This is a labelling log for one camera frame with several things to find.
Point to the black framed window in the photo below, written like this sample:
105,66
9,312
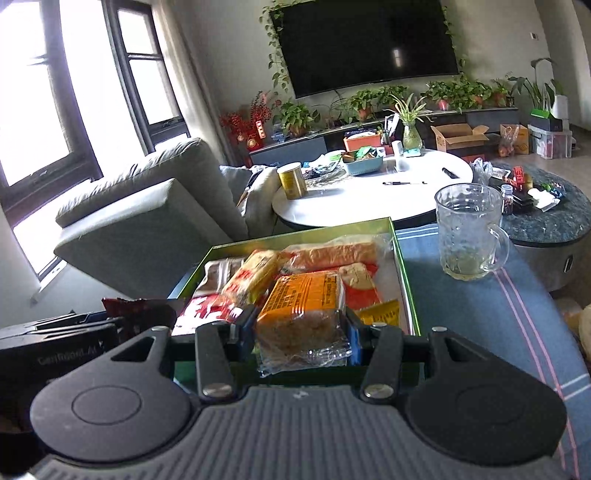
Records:
147,78
37,115

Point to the yellow striped snack packet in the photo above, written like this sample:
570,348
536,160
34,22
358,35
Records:
381,314

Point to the small glass jar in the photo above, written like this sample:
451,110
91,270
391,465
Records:
507,201

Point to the green cardboard box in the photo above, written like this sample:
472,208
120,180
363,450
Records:
397,286

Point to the small white bottle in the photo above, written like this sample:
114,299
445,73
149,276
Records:
398,157

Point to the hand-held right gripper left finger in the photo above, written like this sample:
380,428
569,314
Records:
244,325

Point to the small red box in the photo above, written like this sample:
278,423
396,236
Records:
521,177

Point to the red orange snack packet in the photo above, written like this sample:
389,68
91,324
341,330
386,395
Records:
364,295

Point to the bagged bread slices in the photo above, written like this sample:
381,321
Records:
332,256

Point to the glass mug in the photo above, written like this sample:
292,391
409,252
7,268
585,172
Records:
466,230

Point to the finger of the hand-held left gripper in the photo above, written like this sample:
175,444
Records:
92,319

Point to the orange red cracker packet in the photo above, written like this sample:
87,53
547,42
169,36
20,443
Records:
251,277

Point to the white round table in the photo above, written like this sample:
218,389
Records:
369,198

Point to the grey armchair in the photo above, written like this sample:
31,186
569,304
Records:
152,207

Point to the pale yellow bag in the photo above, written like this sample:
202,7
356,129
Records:
577,323

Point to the clear storage bin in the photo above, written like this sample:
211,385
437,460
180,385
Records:
549,145

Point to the red flower decoration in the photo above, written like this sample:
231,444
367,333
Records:
240,122

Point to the clear plastic bag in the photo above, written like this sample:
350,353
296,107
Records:
481,170

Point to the light blue tray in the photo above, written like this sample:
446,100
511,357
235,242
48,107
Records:
364,167

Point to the black remote control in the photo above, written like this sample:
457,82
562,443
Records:
449,172

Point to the dark stone round table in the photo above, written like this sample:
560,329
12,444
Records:
545,230

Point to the pale curtain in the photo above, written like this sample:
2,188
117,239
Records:
194,92

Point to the row of potted plants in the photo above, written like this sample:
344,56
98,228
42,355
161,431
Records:
295,115

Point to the tall plant in white pot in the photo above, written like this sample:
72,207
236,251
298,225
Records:
559,106

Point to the white cushion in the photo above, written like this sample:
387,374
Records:
263,194

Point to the yellow can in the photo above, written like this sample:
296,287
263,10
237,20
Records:
292,182

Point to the black pen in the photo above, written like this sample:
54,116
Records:
404,183

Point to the orange box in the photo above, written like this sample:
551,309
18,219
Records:
362,142

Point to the dark television cabinet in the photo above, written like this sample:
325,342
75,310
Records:
295,150

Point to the green and black box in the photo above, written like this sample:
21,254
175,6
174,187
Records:
547,122

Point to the black television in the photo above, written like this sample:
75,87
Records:
369,41

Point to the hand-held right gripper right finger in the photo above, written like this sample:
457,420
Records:
358,339

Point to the open cardboard box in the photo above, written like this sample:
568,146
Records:
455,141

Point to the pile of small wrappers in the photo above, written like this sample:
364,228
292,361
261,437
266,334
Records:
323,173

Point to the glass vase with spider plant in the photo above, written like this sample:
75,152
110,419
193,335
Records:
412,138

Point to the orange plastic bag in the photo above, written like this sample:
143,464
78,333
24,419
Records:
517,138

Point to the orange label cake packet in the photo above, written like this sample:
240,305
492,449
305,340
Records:
300,300

